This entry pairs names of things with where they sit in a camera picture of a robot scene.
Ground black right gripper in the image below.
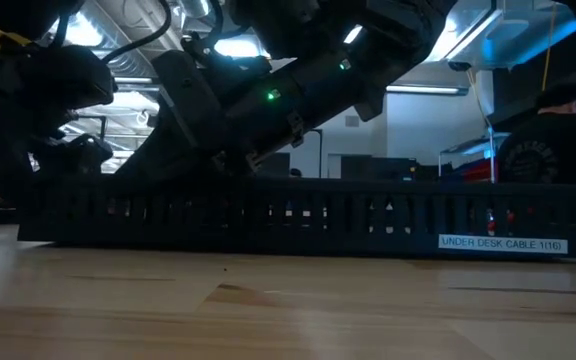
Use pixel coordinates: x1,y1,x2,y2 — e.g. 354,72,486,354
115,49,257,177

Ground slotted black cable raceway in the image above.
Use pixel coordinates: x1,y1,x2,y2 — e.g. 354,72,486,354
16,192,576,260

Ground black cabinet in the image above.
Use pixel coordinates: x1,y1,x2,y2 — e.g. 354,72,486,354
340,156,439,182

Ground person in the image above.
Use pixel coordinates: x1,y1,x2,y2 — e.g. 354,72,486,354
496,82,576,185

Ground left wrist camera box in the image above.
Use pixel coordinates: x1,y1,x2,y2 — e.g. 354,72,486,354
27,44,118,110

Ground silver ventilation duct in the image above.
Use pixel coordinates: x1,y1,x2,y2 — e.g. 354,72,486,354
67,0,189,86

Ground black gantry frame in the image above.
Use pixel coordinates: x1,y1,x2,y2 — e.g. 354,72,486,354
312,128,324,179

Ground hanging yellow cord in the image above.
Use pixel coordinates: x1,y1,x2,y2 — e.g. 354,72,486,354
540,0,560,92

